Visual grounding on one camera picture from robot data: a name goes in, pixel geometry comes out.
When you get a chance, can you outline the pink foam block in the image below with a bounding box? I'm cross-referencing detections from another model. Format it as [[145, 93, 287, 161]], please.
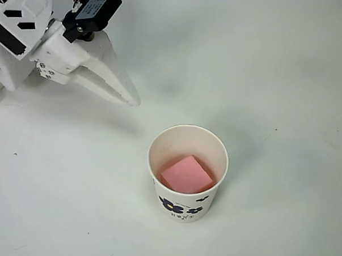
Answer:
[[159, 153, 216, 195]]

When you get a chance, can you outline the white paper cup flower print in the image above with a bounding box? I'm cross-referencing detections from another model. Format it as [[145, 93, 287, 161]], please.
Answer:
[[143, 122, 231, 225]]

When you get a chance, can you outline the black camera box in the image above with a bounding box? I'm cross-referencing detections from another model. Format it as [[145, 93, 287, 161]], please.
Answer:
[[61, 0, 123, 46]]

